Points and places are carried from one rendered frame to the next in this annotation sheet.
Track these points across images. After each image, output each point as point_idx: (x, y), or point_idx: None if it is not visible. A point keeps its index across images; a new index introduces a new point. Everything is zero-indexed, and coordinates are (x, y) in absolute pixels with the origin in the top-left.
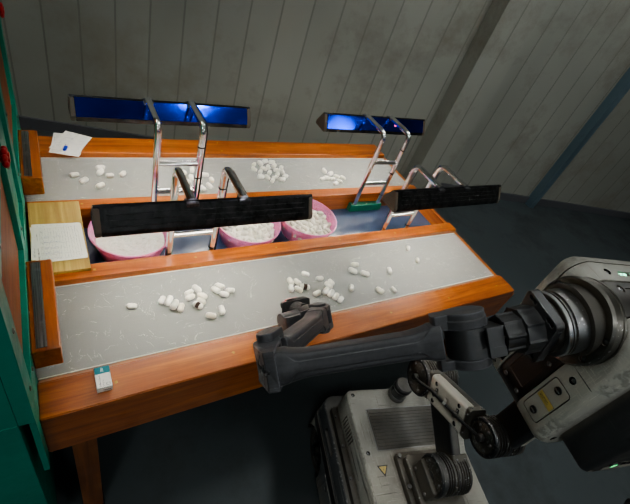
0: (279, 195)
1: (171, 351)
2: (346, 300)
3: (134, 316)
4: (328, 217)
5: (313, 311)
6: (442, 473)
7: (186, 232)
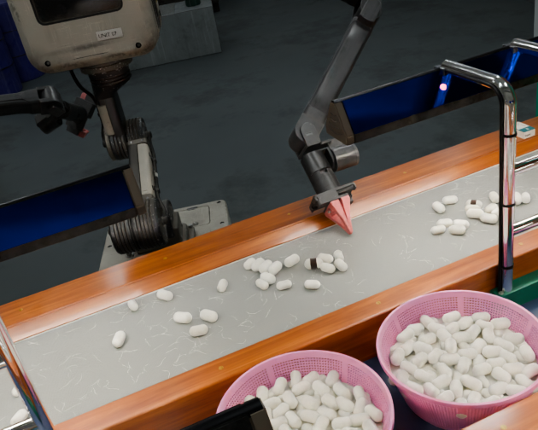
0: (391, 84)
1: (474, 163)
2: (237, 270)
3: None
4: None
5: (318, 107)
6: (167, 200)
7: None
